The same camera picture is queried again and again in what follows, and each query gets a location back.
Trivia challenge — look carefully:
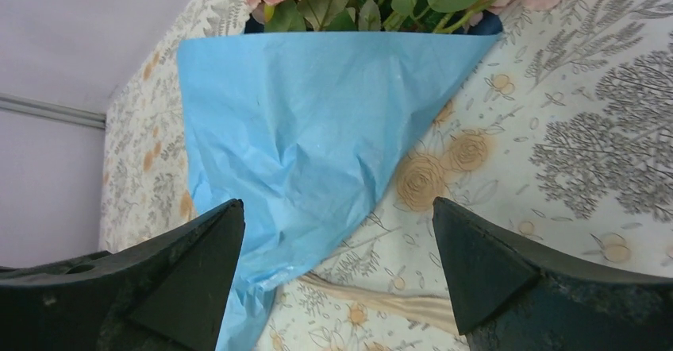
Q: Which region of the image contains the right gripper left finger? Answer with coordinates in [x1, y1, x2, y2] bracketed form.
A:
[1, 199, 245, 350]

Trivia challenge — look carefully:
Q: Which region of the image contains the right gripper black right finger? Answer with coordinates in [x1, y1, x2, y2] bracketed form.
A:
[433, 197, 672, 350]

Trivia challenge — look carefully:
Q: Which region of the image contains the cream ribbon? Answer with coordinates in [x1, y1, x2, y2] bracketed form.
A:
[298, 273, 460, 337]

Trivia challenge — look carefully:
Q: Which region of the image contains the blue paper bouquet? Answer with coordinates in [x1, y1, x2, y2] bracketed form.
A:
[175, 0, 619, 351]

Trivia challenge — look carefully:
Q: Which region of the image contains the floral patterned table mat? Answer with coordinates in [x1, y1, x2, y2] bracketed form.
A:
[98, 0, 673, 351]

